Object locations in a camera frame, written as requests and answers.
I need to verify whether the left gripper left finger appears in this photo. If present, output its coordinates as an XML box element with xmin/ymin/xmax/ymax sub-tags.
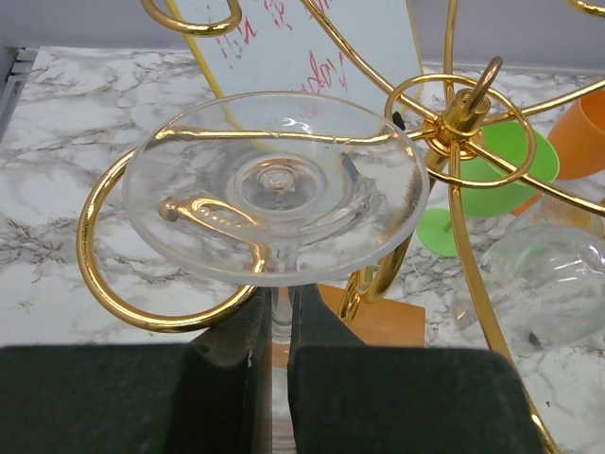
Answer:
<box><xmin>1</xmin><ymin>288</ymin><xmax>271</xmax><ymax>453</ymax></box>

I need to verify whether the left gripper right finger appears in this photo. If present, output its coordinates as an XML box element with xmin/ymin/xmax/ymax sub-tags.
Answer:
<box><xmin>287</xmin><ymin>285</ymin><xmax>543</xmax><ymax>453</ymax></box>

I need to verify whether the clear smooth wine glass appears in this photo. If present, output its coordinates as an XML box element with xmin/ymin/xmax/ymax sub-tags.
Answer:
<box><xmin>122</xmin><ymin>92</ymin><xmax>430</xmax><ymax>453</ymax></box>

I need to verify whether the clear glass hanging on rack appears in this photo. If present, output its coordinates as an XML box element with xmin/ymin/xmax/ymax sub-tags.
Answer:
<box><xmin>478</xmin><ymin>198</ymin><xmax>604</xmax><ymax>355</ymax></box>

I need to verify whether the green plastic wine glass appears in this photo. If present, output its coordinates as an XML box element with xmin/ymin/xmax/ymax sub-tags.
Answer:
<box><xmin>416</xmin><ymin>122</ymin><xmax>560</xmax><ymax>257</ymax></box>

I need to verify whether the orange plastic wine glass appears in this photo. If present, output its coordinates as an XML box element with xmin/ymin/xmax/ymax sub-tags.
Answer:
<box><xmin>510</xmin><ymin>89</ymin><xmax>605</xmax><ymax>218</ymax></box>

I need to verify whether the gold wire glass rack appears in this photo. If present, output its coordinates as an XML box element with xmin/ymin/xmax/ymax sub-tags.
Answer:
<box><xmin>76</xmin><ymin>0</ymin><xmax>605</xmax><ymax>454</ymax></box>

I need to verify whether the white board yellow frame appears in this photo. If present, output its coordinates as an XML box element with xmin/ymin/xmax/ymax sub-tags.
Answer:
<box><xmin>186</xmin><ymin>0</ymin><xmax>423</xmax><ymax>113</ymax></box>

